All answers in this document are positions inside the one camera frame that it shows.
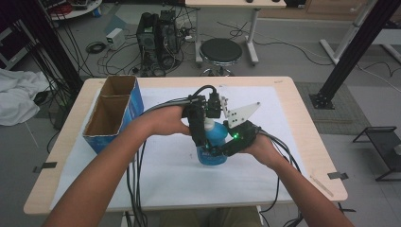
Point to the white desk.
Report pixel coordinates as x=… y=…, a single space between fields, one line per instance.
x=233 y=3

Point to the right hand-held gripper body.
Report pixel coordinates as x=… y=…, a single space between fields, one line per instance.
x=242 y=135

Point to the person's khaki trousers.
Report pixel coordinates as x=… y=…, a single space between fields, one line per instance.
x=183 y=219

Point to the black computer tower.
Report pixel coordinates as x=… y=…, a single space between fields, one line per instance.
x=146 y=38
x=168 y=31

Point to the person's right hand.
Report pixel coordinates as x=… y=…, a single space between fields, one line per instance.
x=265 y=151

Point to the blue bottle with white cap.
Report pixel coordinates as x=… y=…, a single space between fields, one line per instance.
x=217 y=134

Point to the grey floor mat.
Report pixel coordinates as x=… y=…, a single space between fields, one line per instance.
x=343 y=119

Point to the white round table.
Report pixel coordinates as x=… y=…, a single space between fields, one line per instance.
x=75 y=11

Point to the person's left hand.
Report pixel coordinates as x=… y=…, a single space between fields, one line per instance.
x=164 y=121

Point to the black metal post with base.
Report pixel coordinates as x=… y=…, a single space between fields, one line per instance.
x=362 y=38

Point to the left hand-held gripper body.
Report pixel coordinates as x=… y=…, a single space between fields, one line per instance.
x=197 y=110

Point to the black metal rack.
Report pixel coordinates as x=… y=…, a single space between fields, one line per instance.
x=386 y=148

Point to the black tape strip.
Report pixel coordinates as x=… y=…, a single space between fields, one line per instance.
x=47 y=165
x=337 y=175

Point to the blue cardboard box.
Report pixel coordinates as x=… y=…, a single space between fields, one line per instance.
x=110 y=113

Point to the small white box device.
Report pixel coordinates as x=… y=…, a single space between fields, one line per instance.
x=115 y=38

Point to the clear thin stick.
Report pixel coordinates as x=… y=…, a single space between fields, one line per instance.
x=323 y=187

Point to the white paper sheet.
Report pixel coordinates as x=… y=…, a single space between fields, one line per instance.
x=176 y=186

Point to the white metal stand frame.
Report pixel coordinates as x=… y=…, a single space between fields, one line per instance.
x=350 y=31

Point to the black round stool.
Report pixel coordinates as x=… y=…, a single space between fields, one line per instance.
x=220 y=50

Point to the white crumpled cloth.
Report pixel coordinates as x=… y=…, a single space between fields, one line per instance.
x=19 y=94

